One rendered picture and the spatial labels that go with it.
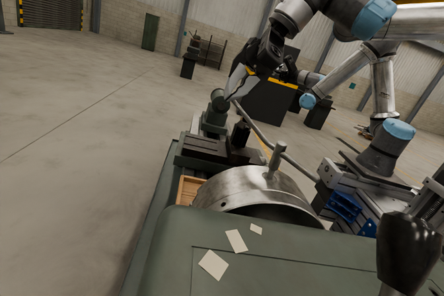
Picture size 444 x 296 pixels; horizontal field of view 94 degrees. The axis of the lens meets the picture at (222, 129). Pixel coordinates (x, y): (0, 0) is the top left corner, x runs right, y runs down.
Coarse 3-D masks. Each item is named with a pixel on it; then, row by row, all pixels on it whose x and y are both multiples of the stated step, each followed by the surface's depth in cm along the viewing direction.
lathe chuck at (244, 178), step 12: (240, 168) 48; (252, 168) 48; (264, 168) 48; (216, 180) 47; (228, 180) 45; (240, 180) 44; (252, 180) 44; (264, 180) 44; (276, 180) 45; (288, 180) 48; (204, 192) 46; (216, 192) 44; (228, 192) 42; (288, 192) 42; (300, 192) 46; (192, 204) 48; (204, 204) 43
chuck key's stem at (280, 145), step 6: (276, 144) 42; (282, 144) 42; (276, 150) 42; (282, 150) 42; (276, 156) 42; (270, 162) 44; (276, 162) 43; (270, 168) 44; (276, 168) 44; (270, 174) 44
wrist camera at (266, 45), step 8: (264, 32) 44; (272, 32) 42; (264, 40) 40; (272, 40) 40; (280, 40) 43; (264, 48) 37; (272, 48) 37; (280, 48) 41; (264, 56) 37; (272, 56) 37; (280, 56) 38; (264, 64) 38; (272, 64) 38; (280, 64) 38
